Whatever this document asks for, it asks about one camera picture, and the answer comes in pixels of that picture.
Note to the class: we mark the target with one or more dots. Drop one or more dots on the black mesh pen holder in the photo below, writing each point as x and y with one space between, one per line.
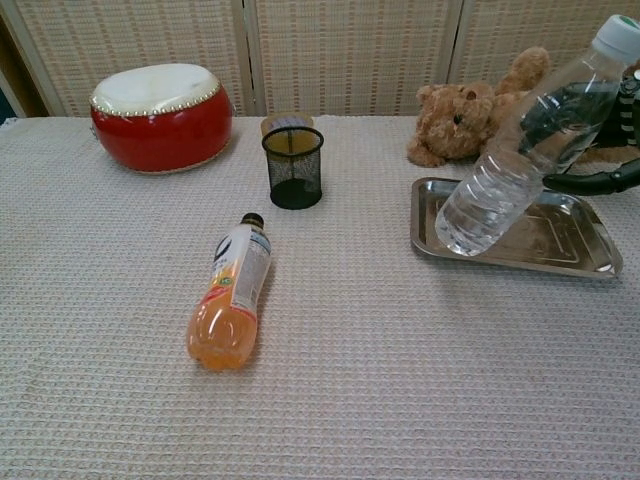
295 175

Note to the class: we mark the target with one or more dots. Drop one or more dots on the white woven tablecloth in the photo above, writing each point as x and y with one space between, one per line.
320 350

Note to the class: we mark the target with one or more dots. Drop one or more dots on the red drum with white skin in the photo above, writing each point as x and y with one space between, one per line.
160 135

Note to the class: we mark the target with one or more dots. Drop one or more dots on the brown teddy bear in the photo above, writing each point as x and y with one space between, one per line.
460 125

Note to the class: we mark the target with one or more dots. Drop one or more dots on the stainless steel tray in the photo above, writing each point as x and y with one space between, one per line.
560 235

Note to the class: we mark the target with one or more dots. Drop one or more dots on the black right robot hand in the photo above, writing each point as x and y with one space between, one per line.
622 125

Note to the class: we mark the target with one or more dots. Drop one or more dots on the small transparent water bottle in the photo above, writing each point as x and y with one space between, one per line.
525 160

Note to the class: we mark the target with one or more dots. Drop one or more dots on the orange juice bottle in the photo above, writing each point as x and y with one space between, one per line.
230 305

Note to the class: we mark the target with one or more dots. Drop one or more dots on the woven folding screen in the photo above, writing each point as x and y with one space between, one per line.
350 55

